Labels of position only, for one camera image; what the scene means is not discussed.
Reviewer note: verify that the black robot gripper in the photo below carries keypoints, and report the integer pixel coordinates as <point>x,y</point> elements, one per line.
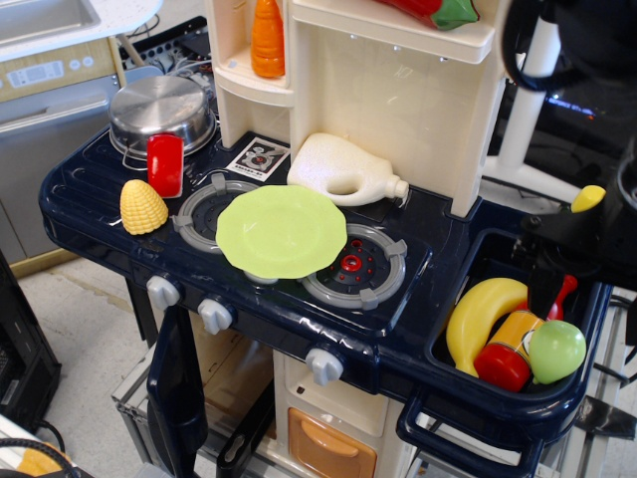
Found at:
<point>598,243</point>

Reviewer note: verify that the green toy pear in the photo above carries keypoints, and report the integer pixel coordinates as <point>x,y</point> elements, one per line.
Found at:
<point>557,349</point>

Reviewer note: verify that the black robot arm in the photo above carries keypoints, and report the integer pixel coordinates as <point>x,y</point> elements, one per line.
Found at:
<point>597,37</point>

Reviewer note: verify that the light green plastic plate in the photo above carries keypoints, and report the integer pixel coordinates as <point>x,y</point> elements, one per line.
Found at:
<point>281,232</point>

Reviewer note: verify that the yellow toy banana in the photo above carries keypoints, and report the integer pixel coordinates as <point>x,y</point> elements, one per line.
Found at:
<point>475,314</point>

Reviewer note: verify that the red toy ketchup bottle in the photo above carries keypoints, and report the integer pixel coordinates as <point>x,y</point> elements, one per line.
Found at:
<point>505,361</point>

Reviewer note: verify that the grey toy faucet yellow cap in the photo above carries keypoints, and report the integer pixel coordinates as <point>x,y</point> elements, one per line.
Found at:
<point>587,198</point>

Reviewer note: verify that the navy toy kitchen counter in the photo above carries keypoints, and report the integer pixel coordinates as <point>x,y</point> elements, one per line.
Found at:
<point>395,350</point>

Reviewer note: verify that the right grey stove burner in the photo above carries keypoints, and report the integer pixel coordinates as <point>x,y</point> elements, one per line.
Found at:
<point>369,270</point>

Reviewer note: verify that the grey stove burner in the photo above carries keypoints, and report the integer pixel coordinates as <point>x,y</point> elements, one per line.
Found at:
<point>369,270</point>
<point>197,219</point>

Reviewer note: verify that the white toy detergent jug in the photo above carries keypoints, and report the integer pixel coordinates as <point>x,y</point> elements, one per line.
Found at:
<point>344,172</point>

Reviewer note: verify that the right grey stove knob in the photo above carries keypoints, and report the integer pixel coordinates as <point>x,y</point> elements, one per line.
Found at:
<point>325,366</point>

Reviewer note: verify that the grey stove knob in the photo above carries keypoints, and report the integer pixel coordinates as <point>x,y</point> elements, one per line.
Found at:
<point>162,294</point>
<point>215,316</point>
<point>325,366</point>

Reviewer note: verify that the cream toy kitchen cabinet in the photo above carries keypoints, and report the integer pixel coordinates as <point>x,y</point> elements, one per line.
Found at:
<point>424,99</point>

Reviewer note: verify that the orange toy drawer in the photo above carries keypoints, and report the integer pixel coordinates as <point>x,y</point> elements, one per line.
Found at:
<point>326,451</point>

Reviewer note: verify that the red toy chili pepper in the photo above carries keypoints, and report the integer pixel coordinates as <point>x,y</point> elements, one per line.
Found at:
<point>443,15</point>

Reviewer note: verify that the middle grey stove knob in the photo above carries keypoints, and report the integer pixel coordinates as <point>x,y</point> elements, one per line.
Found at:
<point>215,316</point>

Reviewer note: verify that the left grey stove burner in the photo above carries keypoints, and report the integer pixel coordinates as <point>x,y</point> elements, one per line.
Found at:
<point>197,219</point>

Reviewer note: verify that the orange toy carrot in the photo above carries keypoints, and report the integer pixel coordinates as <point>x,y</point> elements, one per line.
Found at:
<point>268,41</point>

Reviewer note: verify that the left grey stove knob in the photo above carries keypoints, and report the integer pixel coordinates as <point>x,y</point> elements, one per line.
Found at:
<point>162,294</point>

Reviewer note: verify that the navy oven door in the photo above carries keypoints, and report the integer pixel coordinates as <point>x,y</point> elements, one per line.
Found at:
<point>176,409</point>

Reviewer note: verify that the red toy cup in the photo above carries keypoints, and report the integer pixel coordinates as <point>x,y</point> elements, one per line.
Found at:
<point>165,163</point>

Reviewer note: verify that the yellow toy corn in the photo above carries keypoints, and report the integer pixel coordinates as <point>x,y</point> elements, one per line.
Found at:
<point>142,210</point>

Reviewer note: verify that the stainless steel pot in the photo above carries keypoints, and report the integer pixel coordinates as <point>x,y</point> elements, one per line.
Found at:
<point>154,105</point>

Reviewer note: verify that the black box on floor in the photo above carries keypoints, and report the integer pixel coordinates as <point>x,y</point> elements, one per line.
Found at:
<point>30,372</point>

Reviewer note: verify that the wooden toy dishwasher unit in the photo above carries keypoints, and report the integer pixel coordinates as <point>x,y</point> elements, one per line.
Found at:
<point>60,66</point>

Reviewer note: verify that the white pipe frame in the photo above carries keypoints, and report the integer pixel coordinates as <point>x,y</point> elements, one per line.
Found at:
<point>550,145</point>

